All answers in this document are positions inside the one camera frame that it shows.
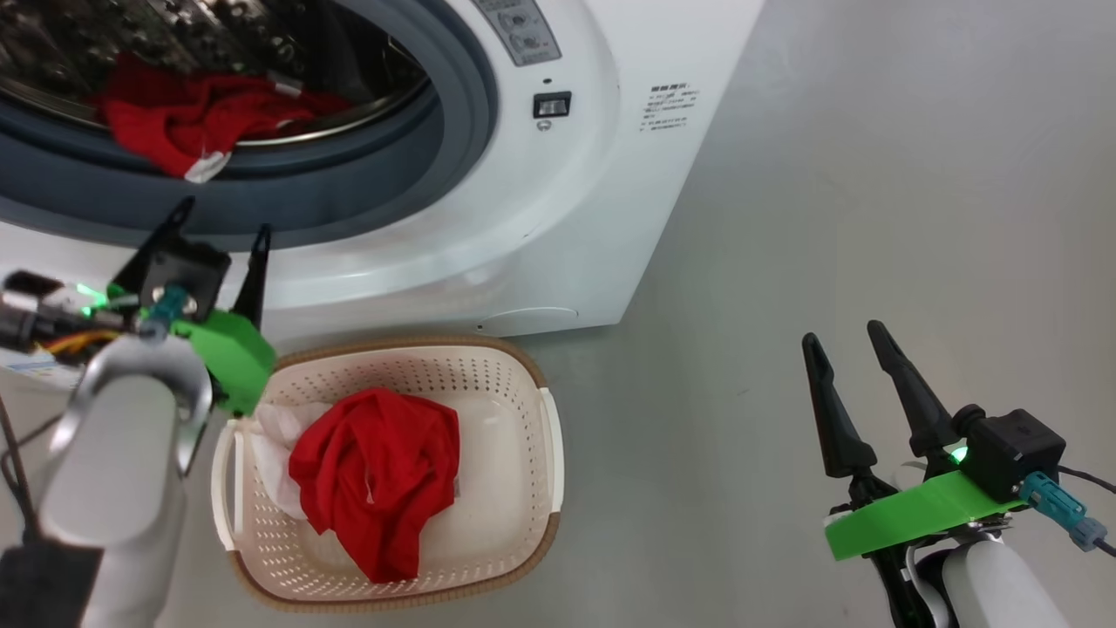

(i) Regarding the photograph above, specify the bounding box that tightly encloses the printed text label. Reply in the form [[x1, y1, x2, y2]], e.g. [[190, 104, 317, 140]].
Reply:
[[639, 83, 703, 132]]

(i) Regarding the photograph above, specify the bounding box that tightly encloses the plain red garment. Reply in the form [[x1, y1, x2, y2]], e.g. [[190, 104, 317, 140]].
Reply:
[[288, 386, 461, 585]]

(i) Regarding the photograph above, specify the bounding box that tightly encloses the right camera cable teal plug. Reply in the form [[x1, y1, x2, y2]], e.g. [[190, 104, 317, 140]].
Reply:
[[1018, 469, 1116, 559]]

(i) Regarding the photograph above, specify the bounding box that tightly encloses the left camera cable teal plug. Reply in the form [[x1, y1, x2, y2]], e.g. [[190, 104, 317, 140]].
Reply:
[[135, 283, 200, 341]]

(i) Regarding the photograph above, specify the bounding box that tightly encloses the cream perforated basket brown rim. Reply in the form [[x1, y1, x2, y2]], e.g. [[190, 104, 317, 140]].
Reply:
[[209, 336, 566, 611]]

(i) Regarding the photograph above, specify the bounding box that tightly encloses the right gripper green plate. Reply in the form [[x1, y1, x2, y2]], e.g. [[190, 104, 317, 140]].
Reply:
[[802, 319, 1026, 628]]

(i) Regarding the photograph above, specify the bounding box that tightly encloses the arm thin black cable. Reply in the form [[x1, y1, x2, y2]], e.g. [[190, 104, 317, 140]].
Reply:
[[0, 392, 40, 537], [1058, 466, 1116, 496]]

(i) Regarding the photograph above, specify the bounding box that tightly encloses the red garment with white stripes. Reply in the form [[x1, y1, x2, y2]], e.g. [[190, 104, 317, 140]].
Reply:
[[96, 52, 354, 184]]

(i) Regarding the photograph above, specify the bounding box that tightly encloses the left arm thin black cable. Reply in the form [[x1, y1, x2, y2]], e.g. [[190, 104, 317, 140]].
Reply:
[[0, 392, 40, 537]]

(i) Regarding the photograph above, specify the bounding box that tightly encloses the camera cable teal plug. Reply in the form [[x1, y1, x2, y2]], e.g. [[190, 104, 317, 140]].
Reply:
[[1018, 469, 1116, 559], [135, 283, 200, 341]]

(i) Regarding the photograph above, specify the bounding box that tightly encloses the grey warning label panel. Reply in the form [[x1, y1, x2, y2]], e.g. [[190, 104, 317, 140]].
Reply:
[[475, 0, 563, 68]]

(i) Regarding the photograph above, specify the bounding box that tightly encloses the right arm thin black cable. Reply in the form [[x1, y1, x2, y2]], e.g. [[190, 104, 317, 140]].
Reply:
[[1058, 466, 1116, 496]]

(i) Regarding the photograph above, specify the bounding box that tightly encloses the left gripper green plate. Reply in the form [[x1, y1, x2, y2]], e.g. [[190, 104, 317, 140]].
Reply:
[[0, 196, 276, 416]]

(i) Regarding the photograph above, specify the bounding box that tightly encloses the grey rubber door gasket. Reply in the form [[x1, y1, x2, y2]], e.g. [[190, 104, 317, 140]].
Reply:
[[0, 0, 500, 254]]

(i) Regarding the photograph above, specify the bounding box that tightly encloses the white front-load washing machine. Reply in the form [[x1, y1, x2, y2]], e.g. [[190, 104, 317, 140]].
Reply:
[[0, 0, 768, 389]]

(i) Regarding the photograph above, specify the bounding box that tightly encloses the perforated steel washer drum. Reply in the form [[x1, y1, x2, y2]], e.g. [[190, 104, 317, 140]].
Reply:
[[0, 0, 432, 145]]

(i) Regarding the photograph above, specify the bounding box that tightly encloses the blue white energy label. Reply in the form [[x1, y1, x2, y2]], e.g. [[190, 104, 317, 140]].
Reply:
[[0, 353, 84, 389]]

